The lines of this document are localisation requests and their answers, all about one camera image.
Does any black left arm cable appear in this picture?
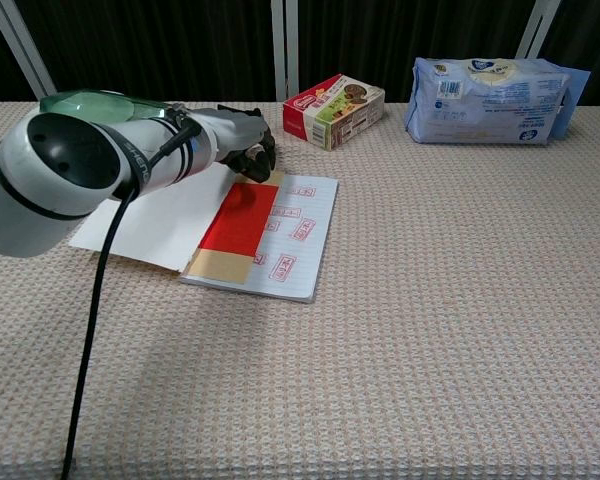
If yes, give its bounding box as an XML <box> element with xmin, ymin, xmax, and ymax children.
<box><xmin>59</xmin><ymin>119</ymin><xmax>204</xmax><ymax>480</ymax></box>

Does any white partition post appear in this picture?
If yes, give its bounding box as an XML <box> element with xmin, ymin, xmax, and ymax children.
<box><xmin>514</xmin><ymin>0</ymin><xmax>562</xmax><ymax>60</ymax></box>
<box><xmin>0</xmin><ymin>0</ymin><xmax>57</xmax><ymax>101</ymax></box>
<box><xmin>271</xmin><ymin>0</ymin><xmax>301</xmax><ymax>103</ymax></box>

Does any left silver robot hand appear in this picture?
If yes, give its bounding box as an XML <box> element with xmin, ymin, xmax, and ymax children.
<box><xmin>187</xmin><ymin>104</ymin><xmax>277</xmax><ymax>184</ymax></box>

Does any yellow and white notebook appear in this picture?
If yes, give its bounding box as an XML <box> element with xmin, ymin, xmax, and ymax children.
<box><xmin>68</xmin><ymin>160</ymin><xmax>340</xmax><ymax>305</ymax></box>

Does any beige woven tablecloth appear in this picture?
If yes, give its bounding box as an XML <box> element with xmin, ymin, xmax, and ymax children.
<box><xmin>0</xmin><ymin>99</ymin><xmax>600</xmax><ymax>480</ymax></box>

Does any red and gold bookmark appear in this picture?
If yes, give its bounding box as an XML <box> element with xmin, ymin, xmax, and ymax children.
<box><xmin>185</xmin><ymin>171</ymin><xmax>287</xmax><ymax>286</ymax></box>

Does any green plastic spray bottle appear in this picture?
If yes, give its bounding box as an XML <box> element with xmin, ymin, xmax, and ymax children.
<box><xmin>38</xmin><ymin>88</ymin><xmax>264</xmax><ymax>126</ymax></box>

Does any blue wet wipes pack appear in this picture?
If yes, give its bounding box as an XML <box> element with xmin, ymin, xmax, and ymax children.
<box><xmin>403</xmin><ymin>56</ymin><xmax>592</xmax><ymax>146</ymax></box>

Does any red cookie box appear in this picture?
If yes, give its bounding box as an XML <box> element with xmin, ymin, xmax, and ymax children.
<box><xmin>282</xmin><ymin>73</ymin><xmax>386</xmax><ymax>152</ymax></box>

